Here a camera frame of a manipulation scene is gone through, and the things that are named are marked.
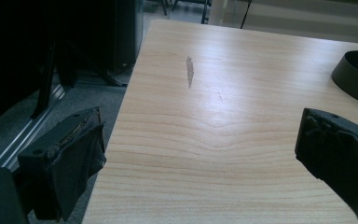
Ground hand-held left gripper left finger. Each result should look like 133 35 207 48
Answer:
17 106 107 222

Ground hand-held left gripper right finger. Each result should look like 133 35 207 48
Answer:
294 107 358 224

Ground black round bowl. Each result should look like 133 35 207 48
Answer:
331 50 358 110

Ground dark cabinet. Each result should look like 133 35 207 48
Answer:
99 0 145 73

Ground black chair legs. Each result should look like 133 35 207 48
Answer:
159 0 213 25

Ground aluminium floor rail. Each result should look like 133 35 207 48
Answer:
0 84 66 171

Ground black cable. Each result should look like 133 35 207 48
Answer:
240 0 253 30

